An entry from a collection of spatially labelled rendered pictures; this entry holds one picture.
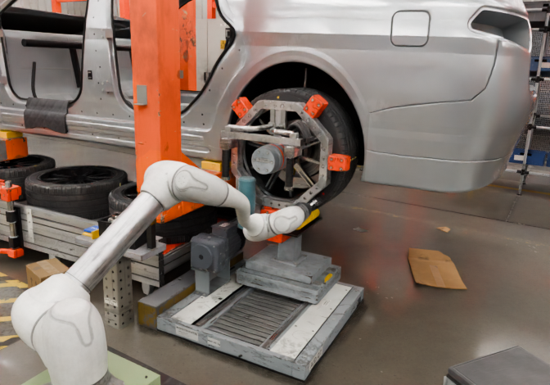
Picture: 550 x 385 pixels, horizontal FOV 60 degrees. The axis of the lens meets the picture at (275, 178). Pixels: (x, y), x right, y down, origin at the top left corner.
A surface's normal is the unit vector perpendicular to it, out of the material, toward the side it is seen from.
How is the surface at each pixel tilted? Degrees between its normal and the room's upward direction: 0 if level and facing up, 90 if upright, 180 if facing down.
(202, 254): 90
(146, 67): 90
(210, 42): 90
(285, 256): 90
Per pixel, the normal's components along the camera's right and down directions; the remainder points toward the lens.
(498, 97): 0.17, 0.24
